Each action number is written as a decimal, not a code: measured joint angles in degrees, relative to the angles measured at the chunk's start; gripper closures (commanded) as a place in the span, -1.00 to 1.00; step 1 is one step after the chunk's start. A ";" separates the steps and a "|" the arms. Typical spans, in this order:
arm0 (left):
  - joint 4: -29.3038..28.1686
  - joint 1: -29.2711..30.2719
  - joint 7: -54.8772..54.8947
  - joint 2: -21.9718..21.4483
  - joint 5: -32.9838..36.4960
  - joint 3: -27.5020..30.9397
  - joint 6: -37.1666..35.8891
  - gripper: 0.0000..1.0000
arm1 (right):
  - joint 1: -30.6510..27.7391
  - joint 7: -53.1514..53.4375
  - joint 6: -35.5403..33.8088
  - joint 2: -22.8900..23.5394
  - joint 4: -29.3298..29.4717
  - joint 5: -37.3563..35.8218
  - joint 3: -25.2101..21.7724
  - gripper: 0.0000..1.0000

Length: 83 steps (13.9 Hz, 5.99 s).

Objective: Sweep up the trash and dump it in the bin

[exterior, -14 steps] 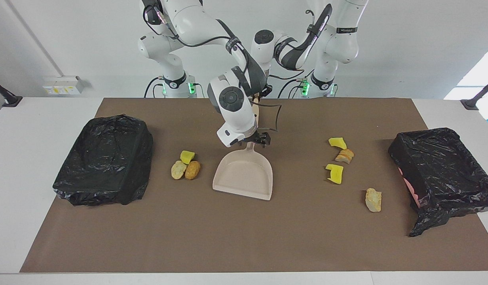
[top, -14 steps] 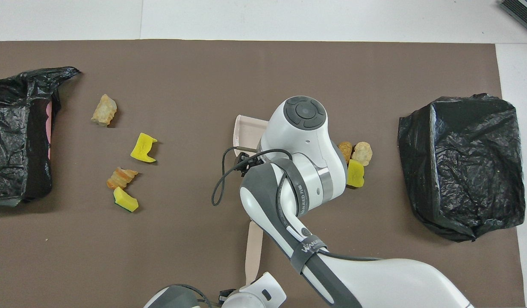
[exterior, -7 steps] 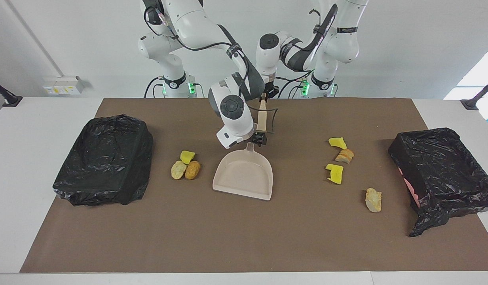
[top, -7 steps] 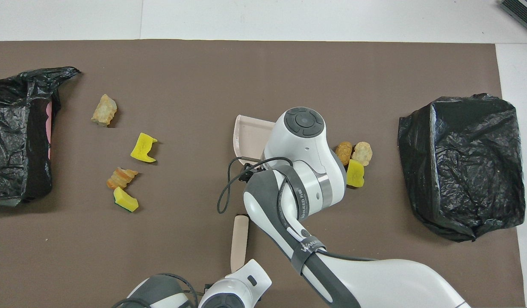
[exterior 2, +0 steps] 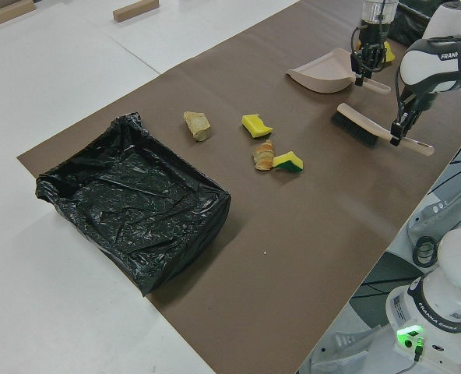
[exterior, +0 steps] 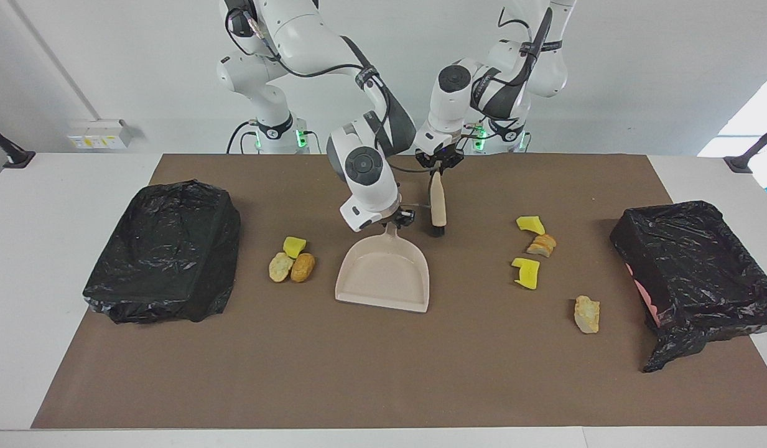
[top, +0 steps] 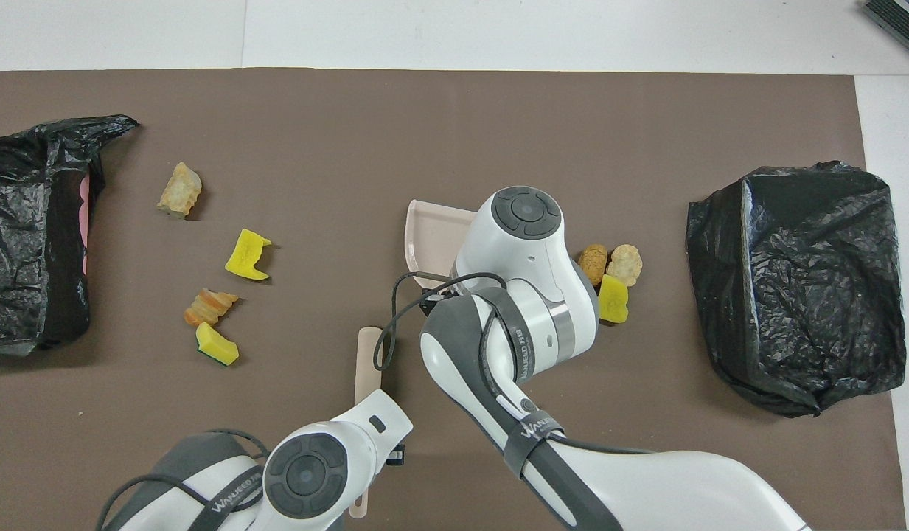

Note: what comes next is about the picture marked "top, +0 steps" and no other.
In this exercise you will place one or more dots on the yellow sponge chunk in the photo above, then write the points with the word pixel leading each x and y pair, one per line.
pixel 615 299

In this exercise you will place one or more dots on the yellow notched sponge piece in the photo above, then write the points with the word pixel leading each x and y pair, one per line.
pixel 246 257

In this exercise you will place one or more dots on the pale crusty bread piece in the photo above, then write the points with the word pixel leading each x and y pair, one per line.
pixel 180 192

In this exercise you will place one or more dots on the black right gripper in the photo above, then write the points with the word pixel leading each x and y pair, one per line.
pixel 436 301

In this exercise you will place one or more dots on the black bag covered tray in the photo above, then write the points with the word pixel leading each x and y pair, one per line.
pixel 793 295

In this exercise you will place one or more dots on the beige plastic dustpan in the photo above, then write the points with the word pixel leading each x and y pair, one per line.
pixel 432 236

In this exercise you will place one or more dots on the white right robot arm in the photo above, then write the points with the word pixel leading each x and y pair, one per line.
pixel 528 243

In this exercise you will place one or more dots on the yellow green sponge block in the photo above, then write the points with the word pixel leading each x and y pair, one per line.
pixel 218 346

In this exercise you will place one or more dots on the beige hand brush black bristles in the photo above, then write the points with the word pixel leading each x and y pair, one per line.
pixel 367 361

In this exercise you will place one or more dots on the dark grey ribbed device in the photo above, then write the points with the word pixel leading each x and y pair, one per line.
pixel 900 16

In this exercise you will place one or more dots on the pink plastic bin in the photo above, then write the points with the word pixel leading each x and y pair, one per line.
pixel 84 214

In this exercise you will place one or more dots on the right black-bagged bin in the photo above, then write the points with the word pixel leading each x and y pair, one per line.
pixel 26 221

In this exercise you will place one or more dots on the pale knobbly lump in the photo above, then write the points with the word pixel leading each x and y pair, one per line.
pixel 625 264

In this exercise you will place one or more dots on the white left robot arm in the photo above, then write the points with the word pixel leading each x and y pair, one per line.
pixel 307 472

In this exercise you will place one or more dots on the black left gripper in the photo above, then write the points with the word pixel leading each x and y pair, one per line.
pixel 395 453

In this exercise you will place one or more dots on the orange striped croissant piece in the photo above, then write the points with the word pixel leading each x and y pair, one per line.
pixel 207 308

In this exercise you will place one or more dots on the brown potato shaped lump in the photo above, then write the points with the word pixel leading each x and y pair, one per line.
pixel 593 264

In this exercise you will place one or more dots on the brown table mat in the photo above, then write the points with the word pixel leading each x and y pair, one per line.
pixel 277 147

